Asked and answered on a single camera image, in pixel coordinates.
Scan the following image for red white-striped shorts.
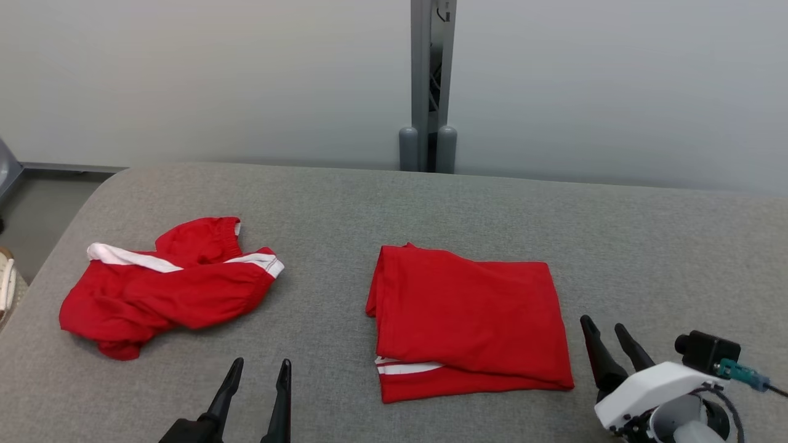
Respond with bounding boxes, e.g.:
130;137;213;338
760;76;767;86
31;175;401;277
59;217;285;361

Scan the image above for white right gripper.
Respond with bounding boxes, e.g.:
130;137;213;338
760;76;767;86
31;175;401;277
580;315;727;441

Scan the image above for beige and white object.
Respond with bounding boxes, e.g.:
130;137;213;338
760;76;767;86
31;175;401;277
0;246;28;333

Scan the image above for grey slanted panel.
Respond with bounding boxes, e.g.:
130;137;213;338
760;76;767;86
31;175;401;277
0;138;25;207

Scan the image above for red white basketball jersey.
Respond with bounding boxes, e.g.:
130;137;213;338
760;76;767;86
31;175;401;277
366;242;575;404

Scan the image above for teal right camera connector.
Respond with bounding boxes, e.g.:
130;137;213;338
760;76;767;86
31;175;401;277
716;359;770;393

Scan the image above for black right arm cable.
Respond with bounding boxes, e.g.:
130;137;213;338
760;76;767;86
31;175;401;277
702;383;788;443

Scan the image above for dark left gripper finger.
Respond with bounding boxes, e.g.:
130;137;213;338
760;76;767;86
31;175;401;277
260;359;292;443
159;357;244;443

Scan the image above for cables inside post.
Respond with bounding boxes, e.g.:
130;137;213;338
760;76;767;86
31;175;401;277
433;0;451;111

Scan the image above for grey baseboard strip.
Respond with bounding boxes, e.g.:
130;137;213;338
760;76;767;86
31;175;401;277
22;162;127;174

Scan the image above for grey metal post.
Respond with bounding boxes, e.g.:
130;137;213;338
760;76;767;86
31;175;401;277
411;0;457;173

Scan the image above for grey cylinder cap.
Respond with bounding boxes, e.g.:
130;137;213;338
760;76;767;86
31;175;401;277
399;126;419;172
436;126;457;174

